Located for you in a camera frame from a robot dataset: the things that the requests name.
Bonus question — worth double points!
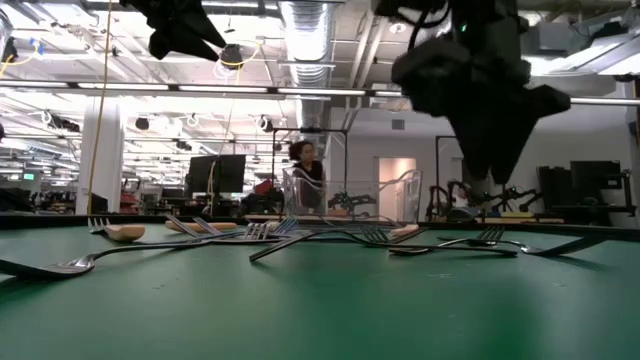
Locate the long ceiling light bar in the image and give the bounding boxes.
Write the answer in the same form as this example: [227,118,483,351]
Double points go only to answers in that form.
[0,79,640,107]

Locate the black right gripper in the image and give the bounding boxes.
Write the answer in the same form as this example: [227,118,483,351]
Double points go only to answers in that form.
[392,37,571,185]

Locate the person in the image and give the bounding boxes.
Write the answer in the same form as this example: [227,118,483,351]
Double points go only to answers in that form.
[287,139,327,211]

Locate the black computer monitor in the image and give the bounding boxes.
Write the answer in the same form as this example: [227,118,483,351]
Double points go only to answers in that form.
[185,153,248,197]

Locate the white column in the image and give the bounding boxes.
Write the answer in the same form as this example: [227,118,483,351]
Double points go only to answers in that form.
[74,97,125,216]

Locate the black ceiling dome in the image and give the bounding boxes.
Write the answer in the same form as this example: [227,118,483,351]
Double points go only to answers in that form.
[219,43,245,69]

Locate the wooden handled silver fork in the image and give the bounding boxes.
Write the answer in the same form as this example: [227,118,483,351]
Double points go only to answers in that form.
[359,223,430,245]
[241,221,274,242]
[87,216,147,244]
[163,219,240,235]

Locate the black metal frame stand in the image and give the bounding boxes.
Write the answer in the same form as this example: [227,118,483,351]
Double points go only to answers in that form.
[271,126,350,214]

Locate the green felt mat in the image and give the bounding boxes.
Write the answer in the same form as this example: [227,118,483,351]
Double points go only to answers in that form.
[0,222,640,360]

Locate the silver air duct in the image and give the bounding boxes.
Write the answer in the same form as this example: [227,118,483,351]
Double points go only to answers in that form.
[279,0,335,131]

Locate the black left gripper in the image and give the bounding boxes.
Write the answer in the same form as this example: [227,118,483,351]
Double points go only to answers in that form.
[119,0,228,62]

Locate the black monitors on desk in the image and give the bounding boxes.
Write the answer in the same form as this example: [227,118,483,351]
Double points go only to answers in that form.
[537,159,637,217]

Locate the clear plastic bin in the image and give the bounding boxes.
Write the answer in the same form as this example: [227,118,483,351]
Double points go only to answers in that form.
[281,167,424,225]

